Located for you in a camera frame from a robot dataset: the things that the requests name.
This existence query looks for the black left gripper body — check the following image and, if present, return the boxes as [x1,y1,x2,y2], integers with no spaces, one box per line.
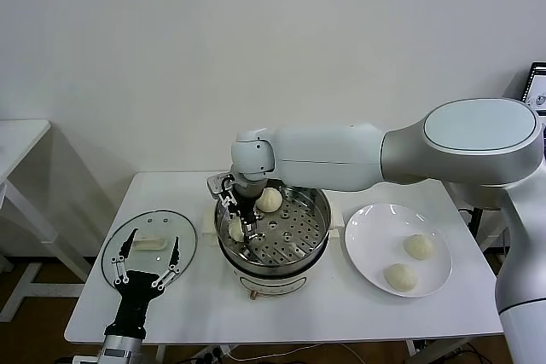
[104,269,166,331]

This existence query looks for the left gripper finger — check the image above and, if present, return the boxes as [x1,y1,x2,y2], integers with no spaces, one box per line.
[148,235,181,292]
[110,228,140,287]

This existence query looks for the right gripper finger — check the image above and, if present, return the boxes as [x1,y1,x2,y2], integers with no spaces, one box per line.
[243,208,260,240]
[220,187,240,222]

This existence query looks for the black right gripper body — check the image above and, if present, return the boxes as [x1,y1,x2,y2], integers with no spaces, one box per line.
[235,174,266,214]

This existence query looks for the white steamed baozi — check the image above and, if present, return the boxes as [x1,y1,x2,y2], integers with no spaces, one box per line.
[254,188,282,215]
[404,234,435,261]
[228,217,247,244]
[383,263,419,296]

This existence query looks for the glass lid with white handle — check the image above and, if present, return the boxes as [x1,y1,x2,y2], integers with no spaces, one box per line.
[101,209,198,291]

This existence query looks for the perforated steel steamer basket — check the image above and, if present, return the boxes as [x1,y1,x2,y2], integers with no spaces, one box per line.
[212,176,332,274]

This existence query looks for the white floor power strip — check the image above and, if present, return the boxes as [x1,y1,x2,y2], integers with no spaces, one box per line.
[194,344,234,364]

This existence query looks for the white round plate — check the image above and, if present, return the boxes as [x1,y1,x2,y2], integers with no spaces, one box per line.
[344,203,453,298]

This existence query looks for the empty white side table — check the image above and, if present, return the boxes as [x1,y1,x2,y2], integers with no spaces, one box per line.
[0,119,97,325]

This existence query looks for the white side table with laptop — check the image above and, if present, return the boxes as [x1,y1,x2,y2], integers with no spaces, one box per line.
[476,205,511,257]

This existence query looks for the open grey laptop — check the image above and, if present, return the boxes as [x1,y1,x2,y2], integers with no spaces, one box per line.
[522,61,546,116]

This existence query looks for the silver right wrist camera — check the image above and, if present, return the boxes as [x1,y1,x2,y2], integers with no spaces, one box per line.
[206,172,235,201]

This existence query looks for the black power adapter with cable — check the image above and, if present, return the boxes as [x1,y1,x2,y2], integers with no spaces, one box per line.
[458,206,481,228]

